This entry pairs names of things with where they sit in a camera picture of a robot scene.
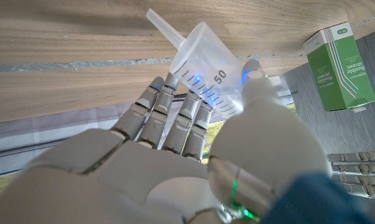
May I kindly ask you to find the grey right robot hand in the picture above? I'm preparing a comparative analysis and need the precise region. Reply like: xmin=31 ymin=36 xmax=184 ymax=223
xmin=0 ymin=58 xmax=331 ymax=224

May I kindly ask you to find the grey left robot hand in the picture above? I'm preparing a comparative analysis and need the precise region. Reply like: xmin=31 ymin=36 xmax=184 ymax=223
xmin=326 ymin=150 xmax=375 ymax=200

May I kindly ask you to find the large clear plastic syringe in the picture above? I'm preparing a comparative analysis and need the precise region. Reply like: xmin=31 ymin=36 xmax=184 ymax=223
xmin=145 ymin=7 xmax=247 ymax=121

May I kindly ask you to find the green straws package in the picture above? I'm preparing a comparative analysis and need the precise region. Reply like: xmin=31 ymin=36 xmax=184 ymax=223
xmin=302 ymin=21 xmax=375 ymax=112

